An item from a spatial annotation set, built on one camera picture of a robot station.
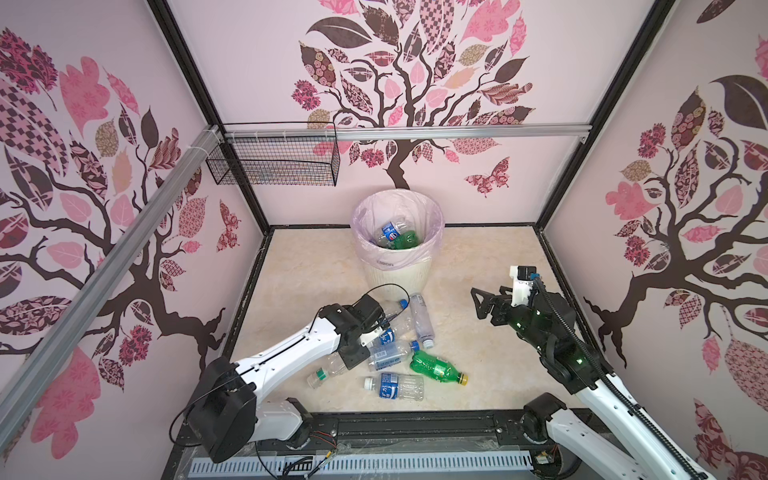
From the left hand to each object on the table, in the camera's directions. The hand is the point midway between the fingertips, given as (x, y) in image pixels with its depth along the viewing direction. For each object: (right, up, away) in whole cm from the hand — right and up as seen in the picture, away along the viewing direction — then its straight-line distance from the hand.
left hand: (348, 352), depth 80 cm
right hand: (+36, +19, -8) cm, 42 cm away
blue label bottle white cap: (+11, 0, +5) cm, 12 cm away
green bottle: (+17, +32, +17) cm, 40 cm away
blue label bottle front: (+14, -8, -4) cm, 16 cm away
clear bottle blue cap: (+9, -3, +1) cm, 10 cm away
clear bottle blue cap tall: (+22, +6, +12) cm, 26 cm away
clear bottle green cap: (-4, -4, +1) cm, 6 cm away
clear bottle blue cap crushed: (+12, +9, +10) cm, 18 cm away
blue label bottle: (+11, +34, +15) cm, 39 cm away
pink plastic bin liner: (+7, +41, +12) cm, 44 cm away
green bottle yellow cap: (+24, -4, -1) cm, 25 cm away
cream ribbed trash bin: (+12, +19, -8) cm, 24 cm away
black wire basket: (-26, +60, +14) cm, 67 cm away
